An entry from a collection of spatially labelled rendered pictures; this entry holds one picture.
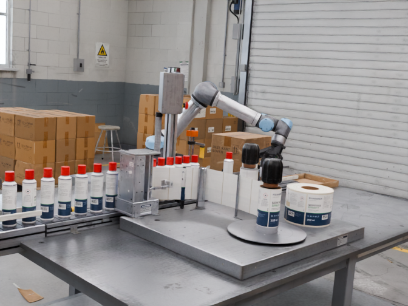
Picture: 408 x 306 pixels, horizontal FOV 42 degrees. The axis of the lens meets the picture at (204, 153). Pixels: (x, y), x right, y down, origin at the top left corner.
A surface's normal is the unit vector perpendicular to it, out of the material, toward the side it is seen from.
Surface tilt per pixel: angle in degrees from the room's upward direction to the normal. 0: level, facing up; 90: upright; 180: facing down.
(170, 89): 90
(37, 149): 89
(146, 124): 90
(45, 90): 90
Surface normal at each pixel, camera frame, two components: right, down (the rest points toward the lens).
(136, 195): 0.70, 0.15
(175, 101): 0.17, 0.16
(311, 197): -0.17, 0.14
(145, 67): -0.63, 0.07
